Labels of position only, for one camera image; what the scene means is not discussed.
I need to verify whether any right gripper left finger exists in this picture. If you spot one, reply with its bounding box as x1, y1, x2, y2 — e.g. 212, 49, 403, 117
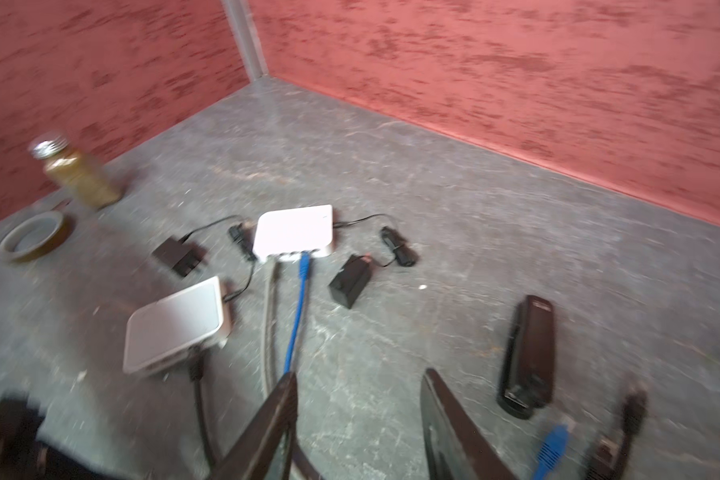
209, 372, 298, 480

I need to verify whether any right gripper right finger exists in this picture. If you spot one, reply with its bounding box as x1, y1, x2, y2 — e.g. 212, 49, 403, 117
420, 368, 515, 480

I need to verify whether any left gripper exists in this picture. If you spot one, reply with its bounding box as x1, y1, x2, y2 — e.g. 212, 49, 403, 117
0, 395, 113, 480

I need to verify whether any black ethernet cable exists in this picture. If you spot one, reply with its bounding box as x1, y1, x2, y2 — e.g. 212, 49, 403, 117
187, 344, 220, 472
581, 380, 649, 480

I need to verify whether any white switch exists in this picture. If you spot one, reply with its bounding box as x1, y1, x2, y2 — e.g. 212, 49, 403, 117
122, 276, 231, 376
253, 204, 334, 263

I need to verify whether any grey ethernet cable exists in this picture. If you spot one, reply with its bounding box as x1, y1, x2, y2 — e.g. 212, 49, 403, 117
260, 259, 280, 400

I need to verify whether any black power adapter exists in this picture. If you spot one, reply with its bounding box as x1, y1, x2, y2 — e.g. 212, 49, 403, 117
152, 215, 258, 304
328, 212, 418, 310

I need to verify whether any blue ethernet cable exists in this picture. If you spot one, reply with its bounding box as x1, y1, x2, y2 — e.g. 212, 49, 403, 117
281, 251, 313, 376

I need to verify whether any black stapler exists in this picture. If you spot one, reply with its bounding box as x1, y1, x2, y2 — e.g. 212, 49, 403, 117
497, 295, 556, 420

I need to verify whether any spice jar with brown contents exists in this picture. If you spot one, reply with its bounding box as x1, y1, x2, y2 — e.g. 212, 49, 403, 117
28, 132, 123, 210

